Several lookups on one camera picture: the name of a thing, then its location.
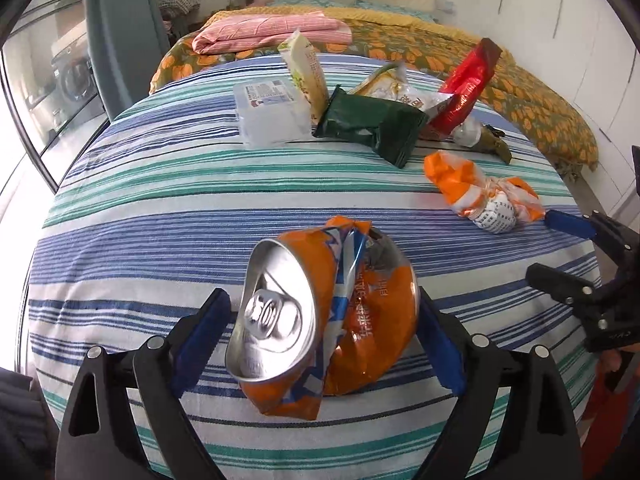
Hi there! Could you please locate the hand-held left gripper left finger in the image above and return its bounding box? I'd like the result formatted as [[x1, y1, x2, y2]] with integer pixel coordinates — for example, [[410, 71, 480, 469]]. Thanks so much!
[[55, 287, 232, 480]]

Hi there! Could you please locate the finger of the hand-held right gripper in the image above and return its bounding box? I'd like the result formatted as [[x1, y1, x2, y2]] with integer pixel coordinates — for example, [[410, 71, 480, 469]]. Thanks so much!
[[545, 209, 640, 271], [526, 262, 601, 311]]

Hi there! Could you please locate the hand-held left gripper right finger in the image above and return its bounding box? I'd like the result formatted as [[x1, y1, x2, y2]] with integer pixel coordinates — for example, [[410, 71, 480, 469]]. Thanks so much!
[[415, 285, 583, 480]]

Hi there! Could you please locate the orange white wrapper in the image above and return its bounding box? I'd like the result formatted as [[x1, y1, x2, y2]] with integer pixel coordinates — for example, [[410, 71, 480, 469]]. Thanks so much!
[[424, 151, 546, 235]]

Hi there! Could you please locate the crushed orange drink can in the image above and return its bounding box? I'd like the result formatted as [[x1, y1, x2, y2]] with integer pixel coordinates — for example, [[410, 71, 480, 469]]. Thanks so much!
[[225, 215, 422, 420]]

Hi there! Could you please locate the olive foil wrapper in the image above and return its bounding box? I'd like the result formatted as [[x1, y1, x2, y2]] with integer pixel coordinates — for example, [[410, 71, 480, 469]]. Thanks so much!
[[452, 117, 513, 165]]

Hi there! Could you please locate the striped table cloth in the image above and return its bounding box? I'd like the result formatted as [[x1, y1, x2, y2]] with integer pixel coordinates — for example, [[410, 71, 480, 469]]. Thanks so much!
[[22, 52, 603, 480]]

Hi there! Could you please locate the orange floral quilt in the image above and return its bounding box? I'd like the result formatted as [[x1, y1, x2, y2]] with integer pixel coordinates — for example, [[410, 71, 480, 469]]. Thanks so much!
[[150, 10, 601, 172]]

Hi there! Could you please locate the red foil snack packet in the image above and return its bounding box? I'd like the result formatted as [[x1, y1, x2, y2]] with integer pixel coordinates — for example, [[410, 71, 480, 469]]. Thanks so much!
[[429, 37, 502, 133]]

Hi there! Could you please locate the white wardrobe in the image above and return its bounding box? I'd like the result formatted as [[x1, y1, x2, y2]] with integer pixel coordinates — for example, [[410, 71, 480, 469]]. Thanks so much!
[[440, 0, 640, 211]]

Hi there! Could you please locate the crumpled printed plastic wrapper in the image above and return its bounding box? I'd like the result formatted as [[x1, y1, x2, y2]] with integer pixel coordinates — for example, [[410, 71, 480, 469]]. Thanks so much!
[[350, 62, 442, 111]]

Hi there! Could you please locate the dark green snack packet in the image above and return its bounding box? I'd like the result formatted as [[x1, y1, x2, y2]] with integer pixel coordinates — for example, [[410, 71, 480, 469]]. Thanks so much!
[[312, 85, 430, 168]]

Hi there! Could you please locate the clear plastic box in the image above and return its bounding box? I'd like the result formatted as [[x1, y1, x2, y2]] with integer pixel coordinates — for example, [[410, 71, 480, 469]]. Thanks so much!
[[232, 80, 313, 150]]

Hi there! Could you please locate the pale yellow snack packet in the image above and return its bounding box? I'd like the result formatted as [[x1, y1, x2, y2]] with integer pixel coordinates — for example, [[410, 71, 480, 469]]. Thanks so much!
[[277, 30, 330, 126]]

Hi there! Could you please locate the washing machine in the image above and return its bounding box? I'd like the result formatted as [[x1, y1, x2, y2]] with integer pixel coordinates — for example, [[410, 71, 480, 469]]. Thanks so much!
[[50, 35, 102, 111]]

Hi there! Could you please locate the black framed glass sliding door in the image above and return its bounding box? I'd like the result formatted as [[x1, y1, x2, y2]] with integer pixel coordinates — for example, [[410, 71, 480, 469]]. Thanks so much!
[[0, 0, 111, 196]]

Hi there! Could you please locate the folded pink striped sheet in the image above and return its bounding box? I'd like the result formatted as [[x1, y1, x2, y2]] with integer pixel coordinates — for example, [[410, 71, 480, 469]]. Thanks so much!
[[192, 10, 353, 56]]

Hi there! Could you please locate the blue grey curtain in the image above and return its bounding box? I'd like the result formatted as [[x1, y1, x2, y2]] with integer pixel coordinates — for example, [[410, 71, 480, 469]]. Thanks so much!
[[85, 0, 171, 116]]

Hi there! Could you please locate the pile of clothes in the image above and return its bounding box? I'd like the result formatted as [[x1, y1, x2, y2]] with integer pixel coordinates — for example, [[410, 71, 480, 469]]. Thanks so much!
[[155, 0, 202, 24]]

